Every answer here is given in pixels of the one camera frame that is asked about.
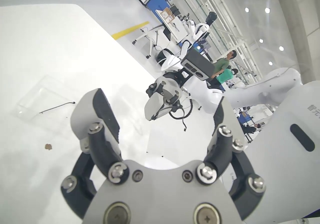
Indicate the clear plastic plate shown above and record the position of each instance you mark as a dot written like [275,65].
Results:
[42,100]

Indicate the blue partition panel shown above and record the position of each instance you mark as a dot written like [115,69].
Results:
[158,2]

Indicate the small cardboard box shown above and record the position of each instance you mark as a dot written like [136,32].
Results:
[167,15]

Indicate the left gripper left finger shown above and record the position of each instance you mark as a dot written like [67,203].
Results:
[100,145]

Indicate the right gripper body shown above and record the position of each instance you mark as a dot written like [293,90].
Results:
[170,87]

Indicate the person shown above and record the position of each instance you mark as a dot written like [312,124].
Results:
[221,63]
[251,128]
[226,77]

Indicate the small brown scrap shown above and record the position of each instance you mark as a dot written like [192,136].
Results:
[48,146]

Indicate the robot body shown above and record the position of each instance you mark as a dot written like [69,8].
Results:
[280,160]

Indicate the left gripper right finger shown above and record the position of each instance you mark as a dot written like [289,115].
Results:
[222,150]

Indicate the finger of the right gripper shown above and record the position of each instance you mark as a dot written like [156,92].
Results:
[153,107]

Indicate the thin black zip tie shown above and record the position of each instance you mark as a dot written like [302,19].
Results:
[56,106]

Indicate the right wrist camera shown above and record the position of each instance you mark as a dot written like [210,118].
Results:
[198,65]

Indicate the white desk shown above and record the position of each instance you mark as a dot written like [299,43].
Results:
[152,32]

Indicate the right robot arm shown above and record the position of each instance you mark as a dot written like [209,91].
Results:
[250,95]

